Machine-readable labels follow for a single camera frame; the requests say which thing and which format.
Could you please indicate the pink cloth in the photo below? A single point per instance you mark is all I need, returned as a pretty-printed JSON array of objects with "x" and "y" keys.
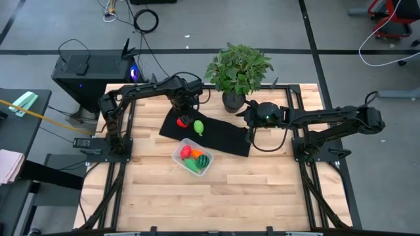
[{"x": 10, "y": 165}]

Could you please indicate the black desk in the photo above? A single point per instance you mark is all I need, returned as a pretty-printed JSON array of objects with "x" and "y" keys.
[{"x": 19, "y": 131}]

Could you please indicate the green toy cucumber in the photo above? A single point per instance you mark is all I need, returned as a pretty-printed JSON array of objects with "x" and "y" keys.
[{"x": 191, "y": 165}]

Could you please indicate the small black device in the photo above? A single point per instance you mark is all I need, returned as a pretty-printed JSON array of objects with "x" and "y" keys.
[{"x": 82, "y": 69}]

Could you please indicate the black computer tower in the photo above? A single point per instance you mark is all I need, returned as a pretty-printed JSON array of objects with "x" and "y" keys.
[{"x": 92, "y": 78}]

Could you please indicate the pinkish red toy fruit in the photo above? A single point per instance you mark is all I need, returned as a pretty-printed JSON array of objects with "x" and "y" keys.
[{"x": 185, "y": 152}]

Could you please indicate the light green toy pear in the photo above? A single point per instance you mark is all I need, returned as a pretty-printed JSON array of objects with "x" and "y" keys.
[{"x": 198, "y": 127}]

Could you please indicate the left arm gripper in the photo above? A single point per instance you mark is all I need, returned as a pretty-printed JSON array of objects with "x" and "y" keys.
[{"x": 185, "y": 106}]

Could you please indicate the black aluminium rig frame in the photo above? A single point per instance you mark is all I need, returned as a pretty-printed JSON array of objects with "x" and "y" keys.
[{"x": 305, "y": 196}]

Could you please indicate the mint green stapler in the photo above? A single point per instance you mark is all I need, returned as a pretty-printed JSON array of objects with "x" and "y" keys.
[{"x": 23, "y": 102}]

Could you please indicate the green plant in black pot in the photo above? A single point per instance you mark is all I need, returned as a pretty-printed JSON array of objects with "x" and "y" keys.
[{"x": 238, "y": 72}]

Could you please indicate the black power supply box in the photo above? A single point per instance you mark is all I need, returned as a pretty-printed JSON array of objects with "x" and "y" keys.
[{"x": 81, "y": 142}]

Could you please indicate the green striped toy watermelon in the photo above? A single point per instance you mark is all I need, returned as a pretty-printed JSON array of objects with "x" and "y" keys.
[{"x": 202, "y": 162}]

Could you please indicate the red and black chair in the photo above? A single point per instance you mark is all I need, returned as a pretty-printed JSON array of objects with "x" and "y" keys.
[{"x": 395, "y": 29}]

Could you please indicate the red toy tomato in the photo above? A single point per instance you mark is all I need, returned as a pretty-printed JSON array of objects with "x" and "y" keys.
[{"x": 180, "y": 124}]

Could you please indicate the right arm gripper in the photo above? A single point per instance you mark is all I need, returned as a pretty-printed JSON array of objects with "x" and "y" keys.
[{"x": 254, "y": 114}]

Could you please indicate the black cloth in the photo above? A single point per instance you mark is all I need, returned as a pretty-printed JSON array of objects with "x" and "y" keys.
[{"x": 223, "y": 137}]

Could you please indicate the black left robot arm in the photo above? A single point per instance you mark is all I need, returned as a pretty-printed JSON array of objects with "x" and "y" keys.
[{"x": 147, "y": 88}]

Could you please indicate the black floor case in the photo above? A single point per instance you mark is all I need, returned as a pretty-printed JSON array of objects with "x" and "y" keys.
[{"x": 152, "y": 1}]

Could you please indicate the orange toy carrot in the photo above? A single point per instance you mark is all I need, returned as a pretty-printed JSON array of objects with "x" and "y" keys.
[{"x": 197, "y": 153}]

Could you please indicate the clear plastic tupperware container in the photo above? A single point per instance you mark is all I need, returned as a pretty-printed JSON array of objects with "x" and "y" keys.
[{"x": 176, "y": 157}]

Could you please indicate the grey metal floor bar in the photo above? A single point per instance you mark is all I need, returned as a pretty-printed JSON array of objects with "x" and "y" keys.
[{"x": 359, "y": 11}]

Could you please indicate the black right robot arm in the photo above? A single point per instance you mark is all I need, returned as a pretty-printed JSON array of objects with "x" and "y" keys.
[{"x": 328, "y": 116}]

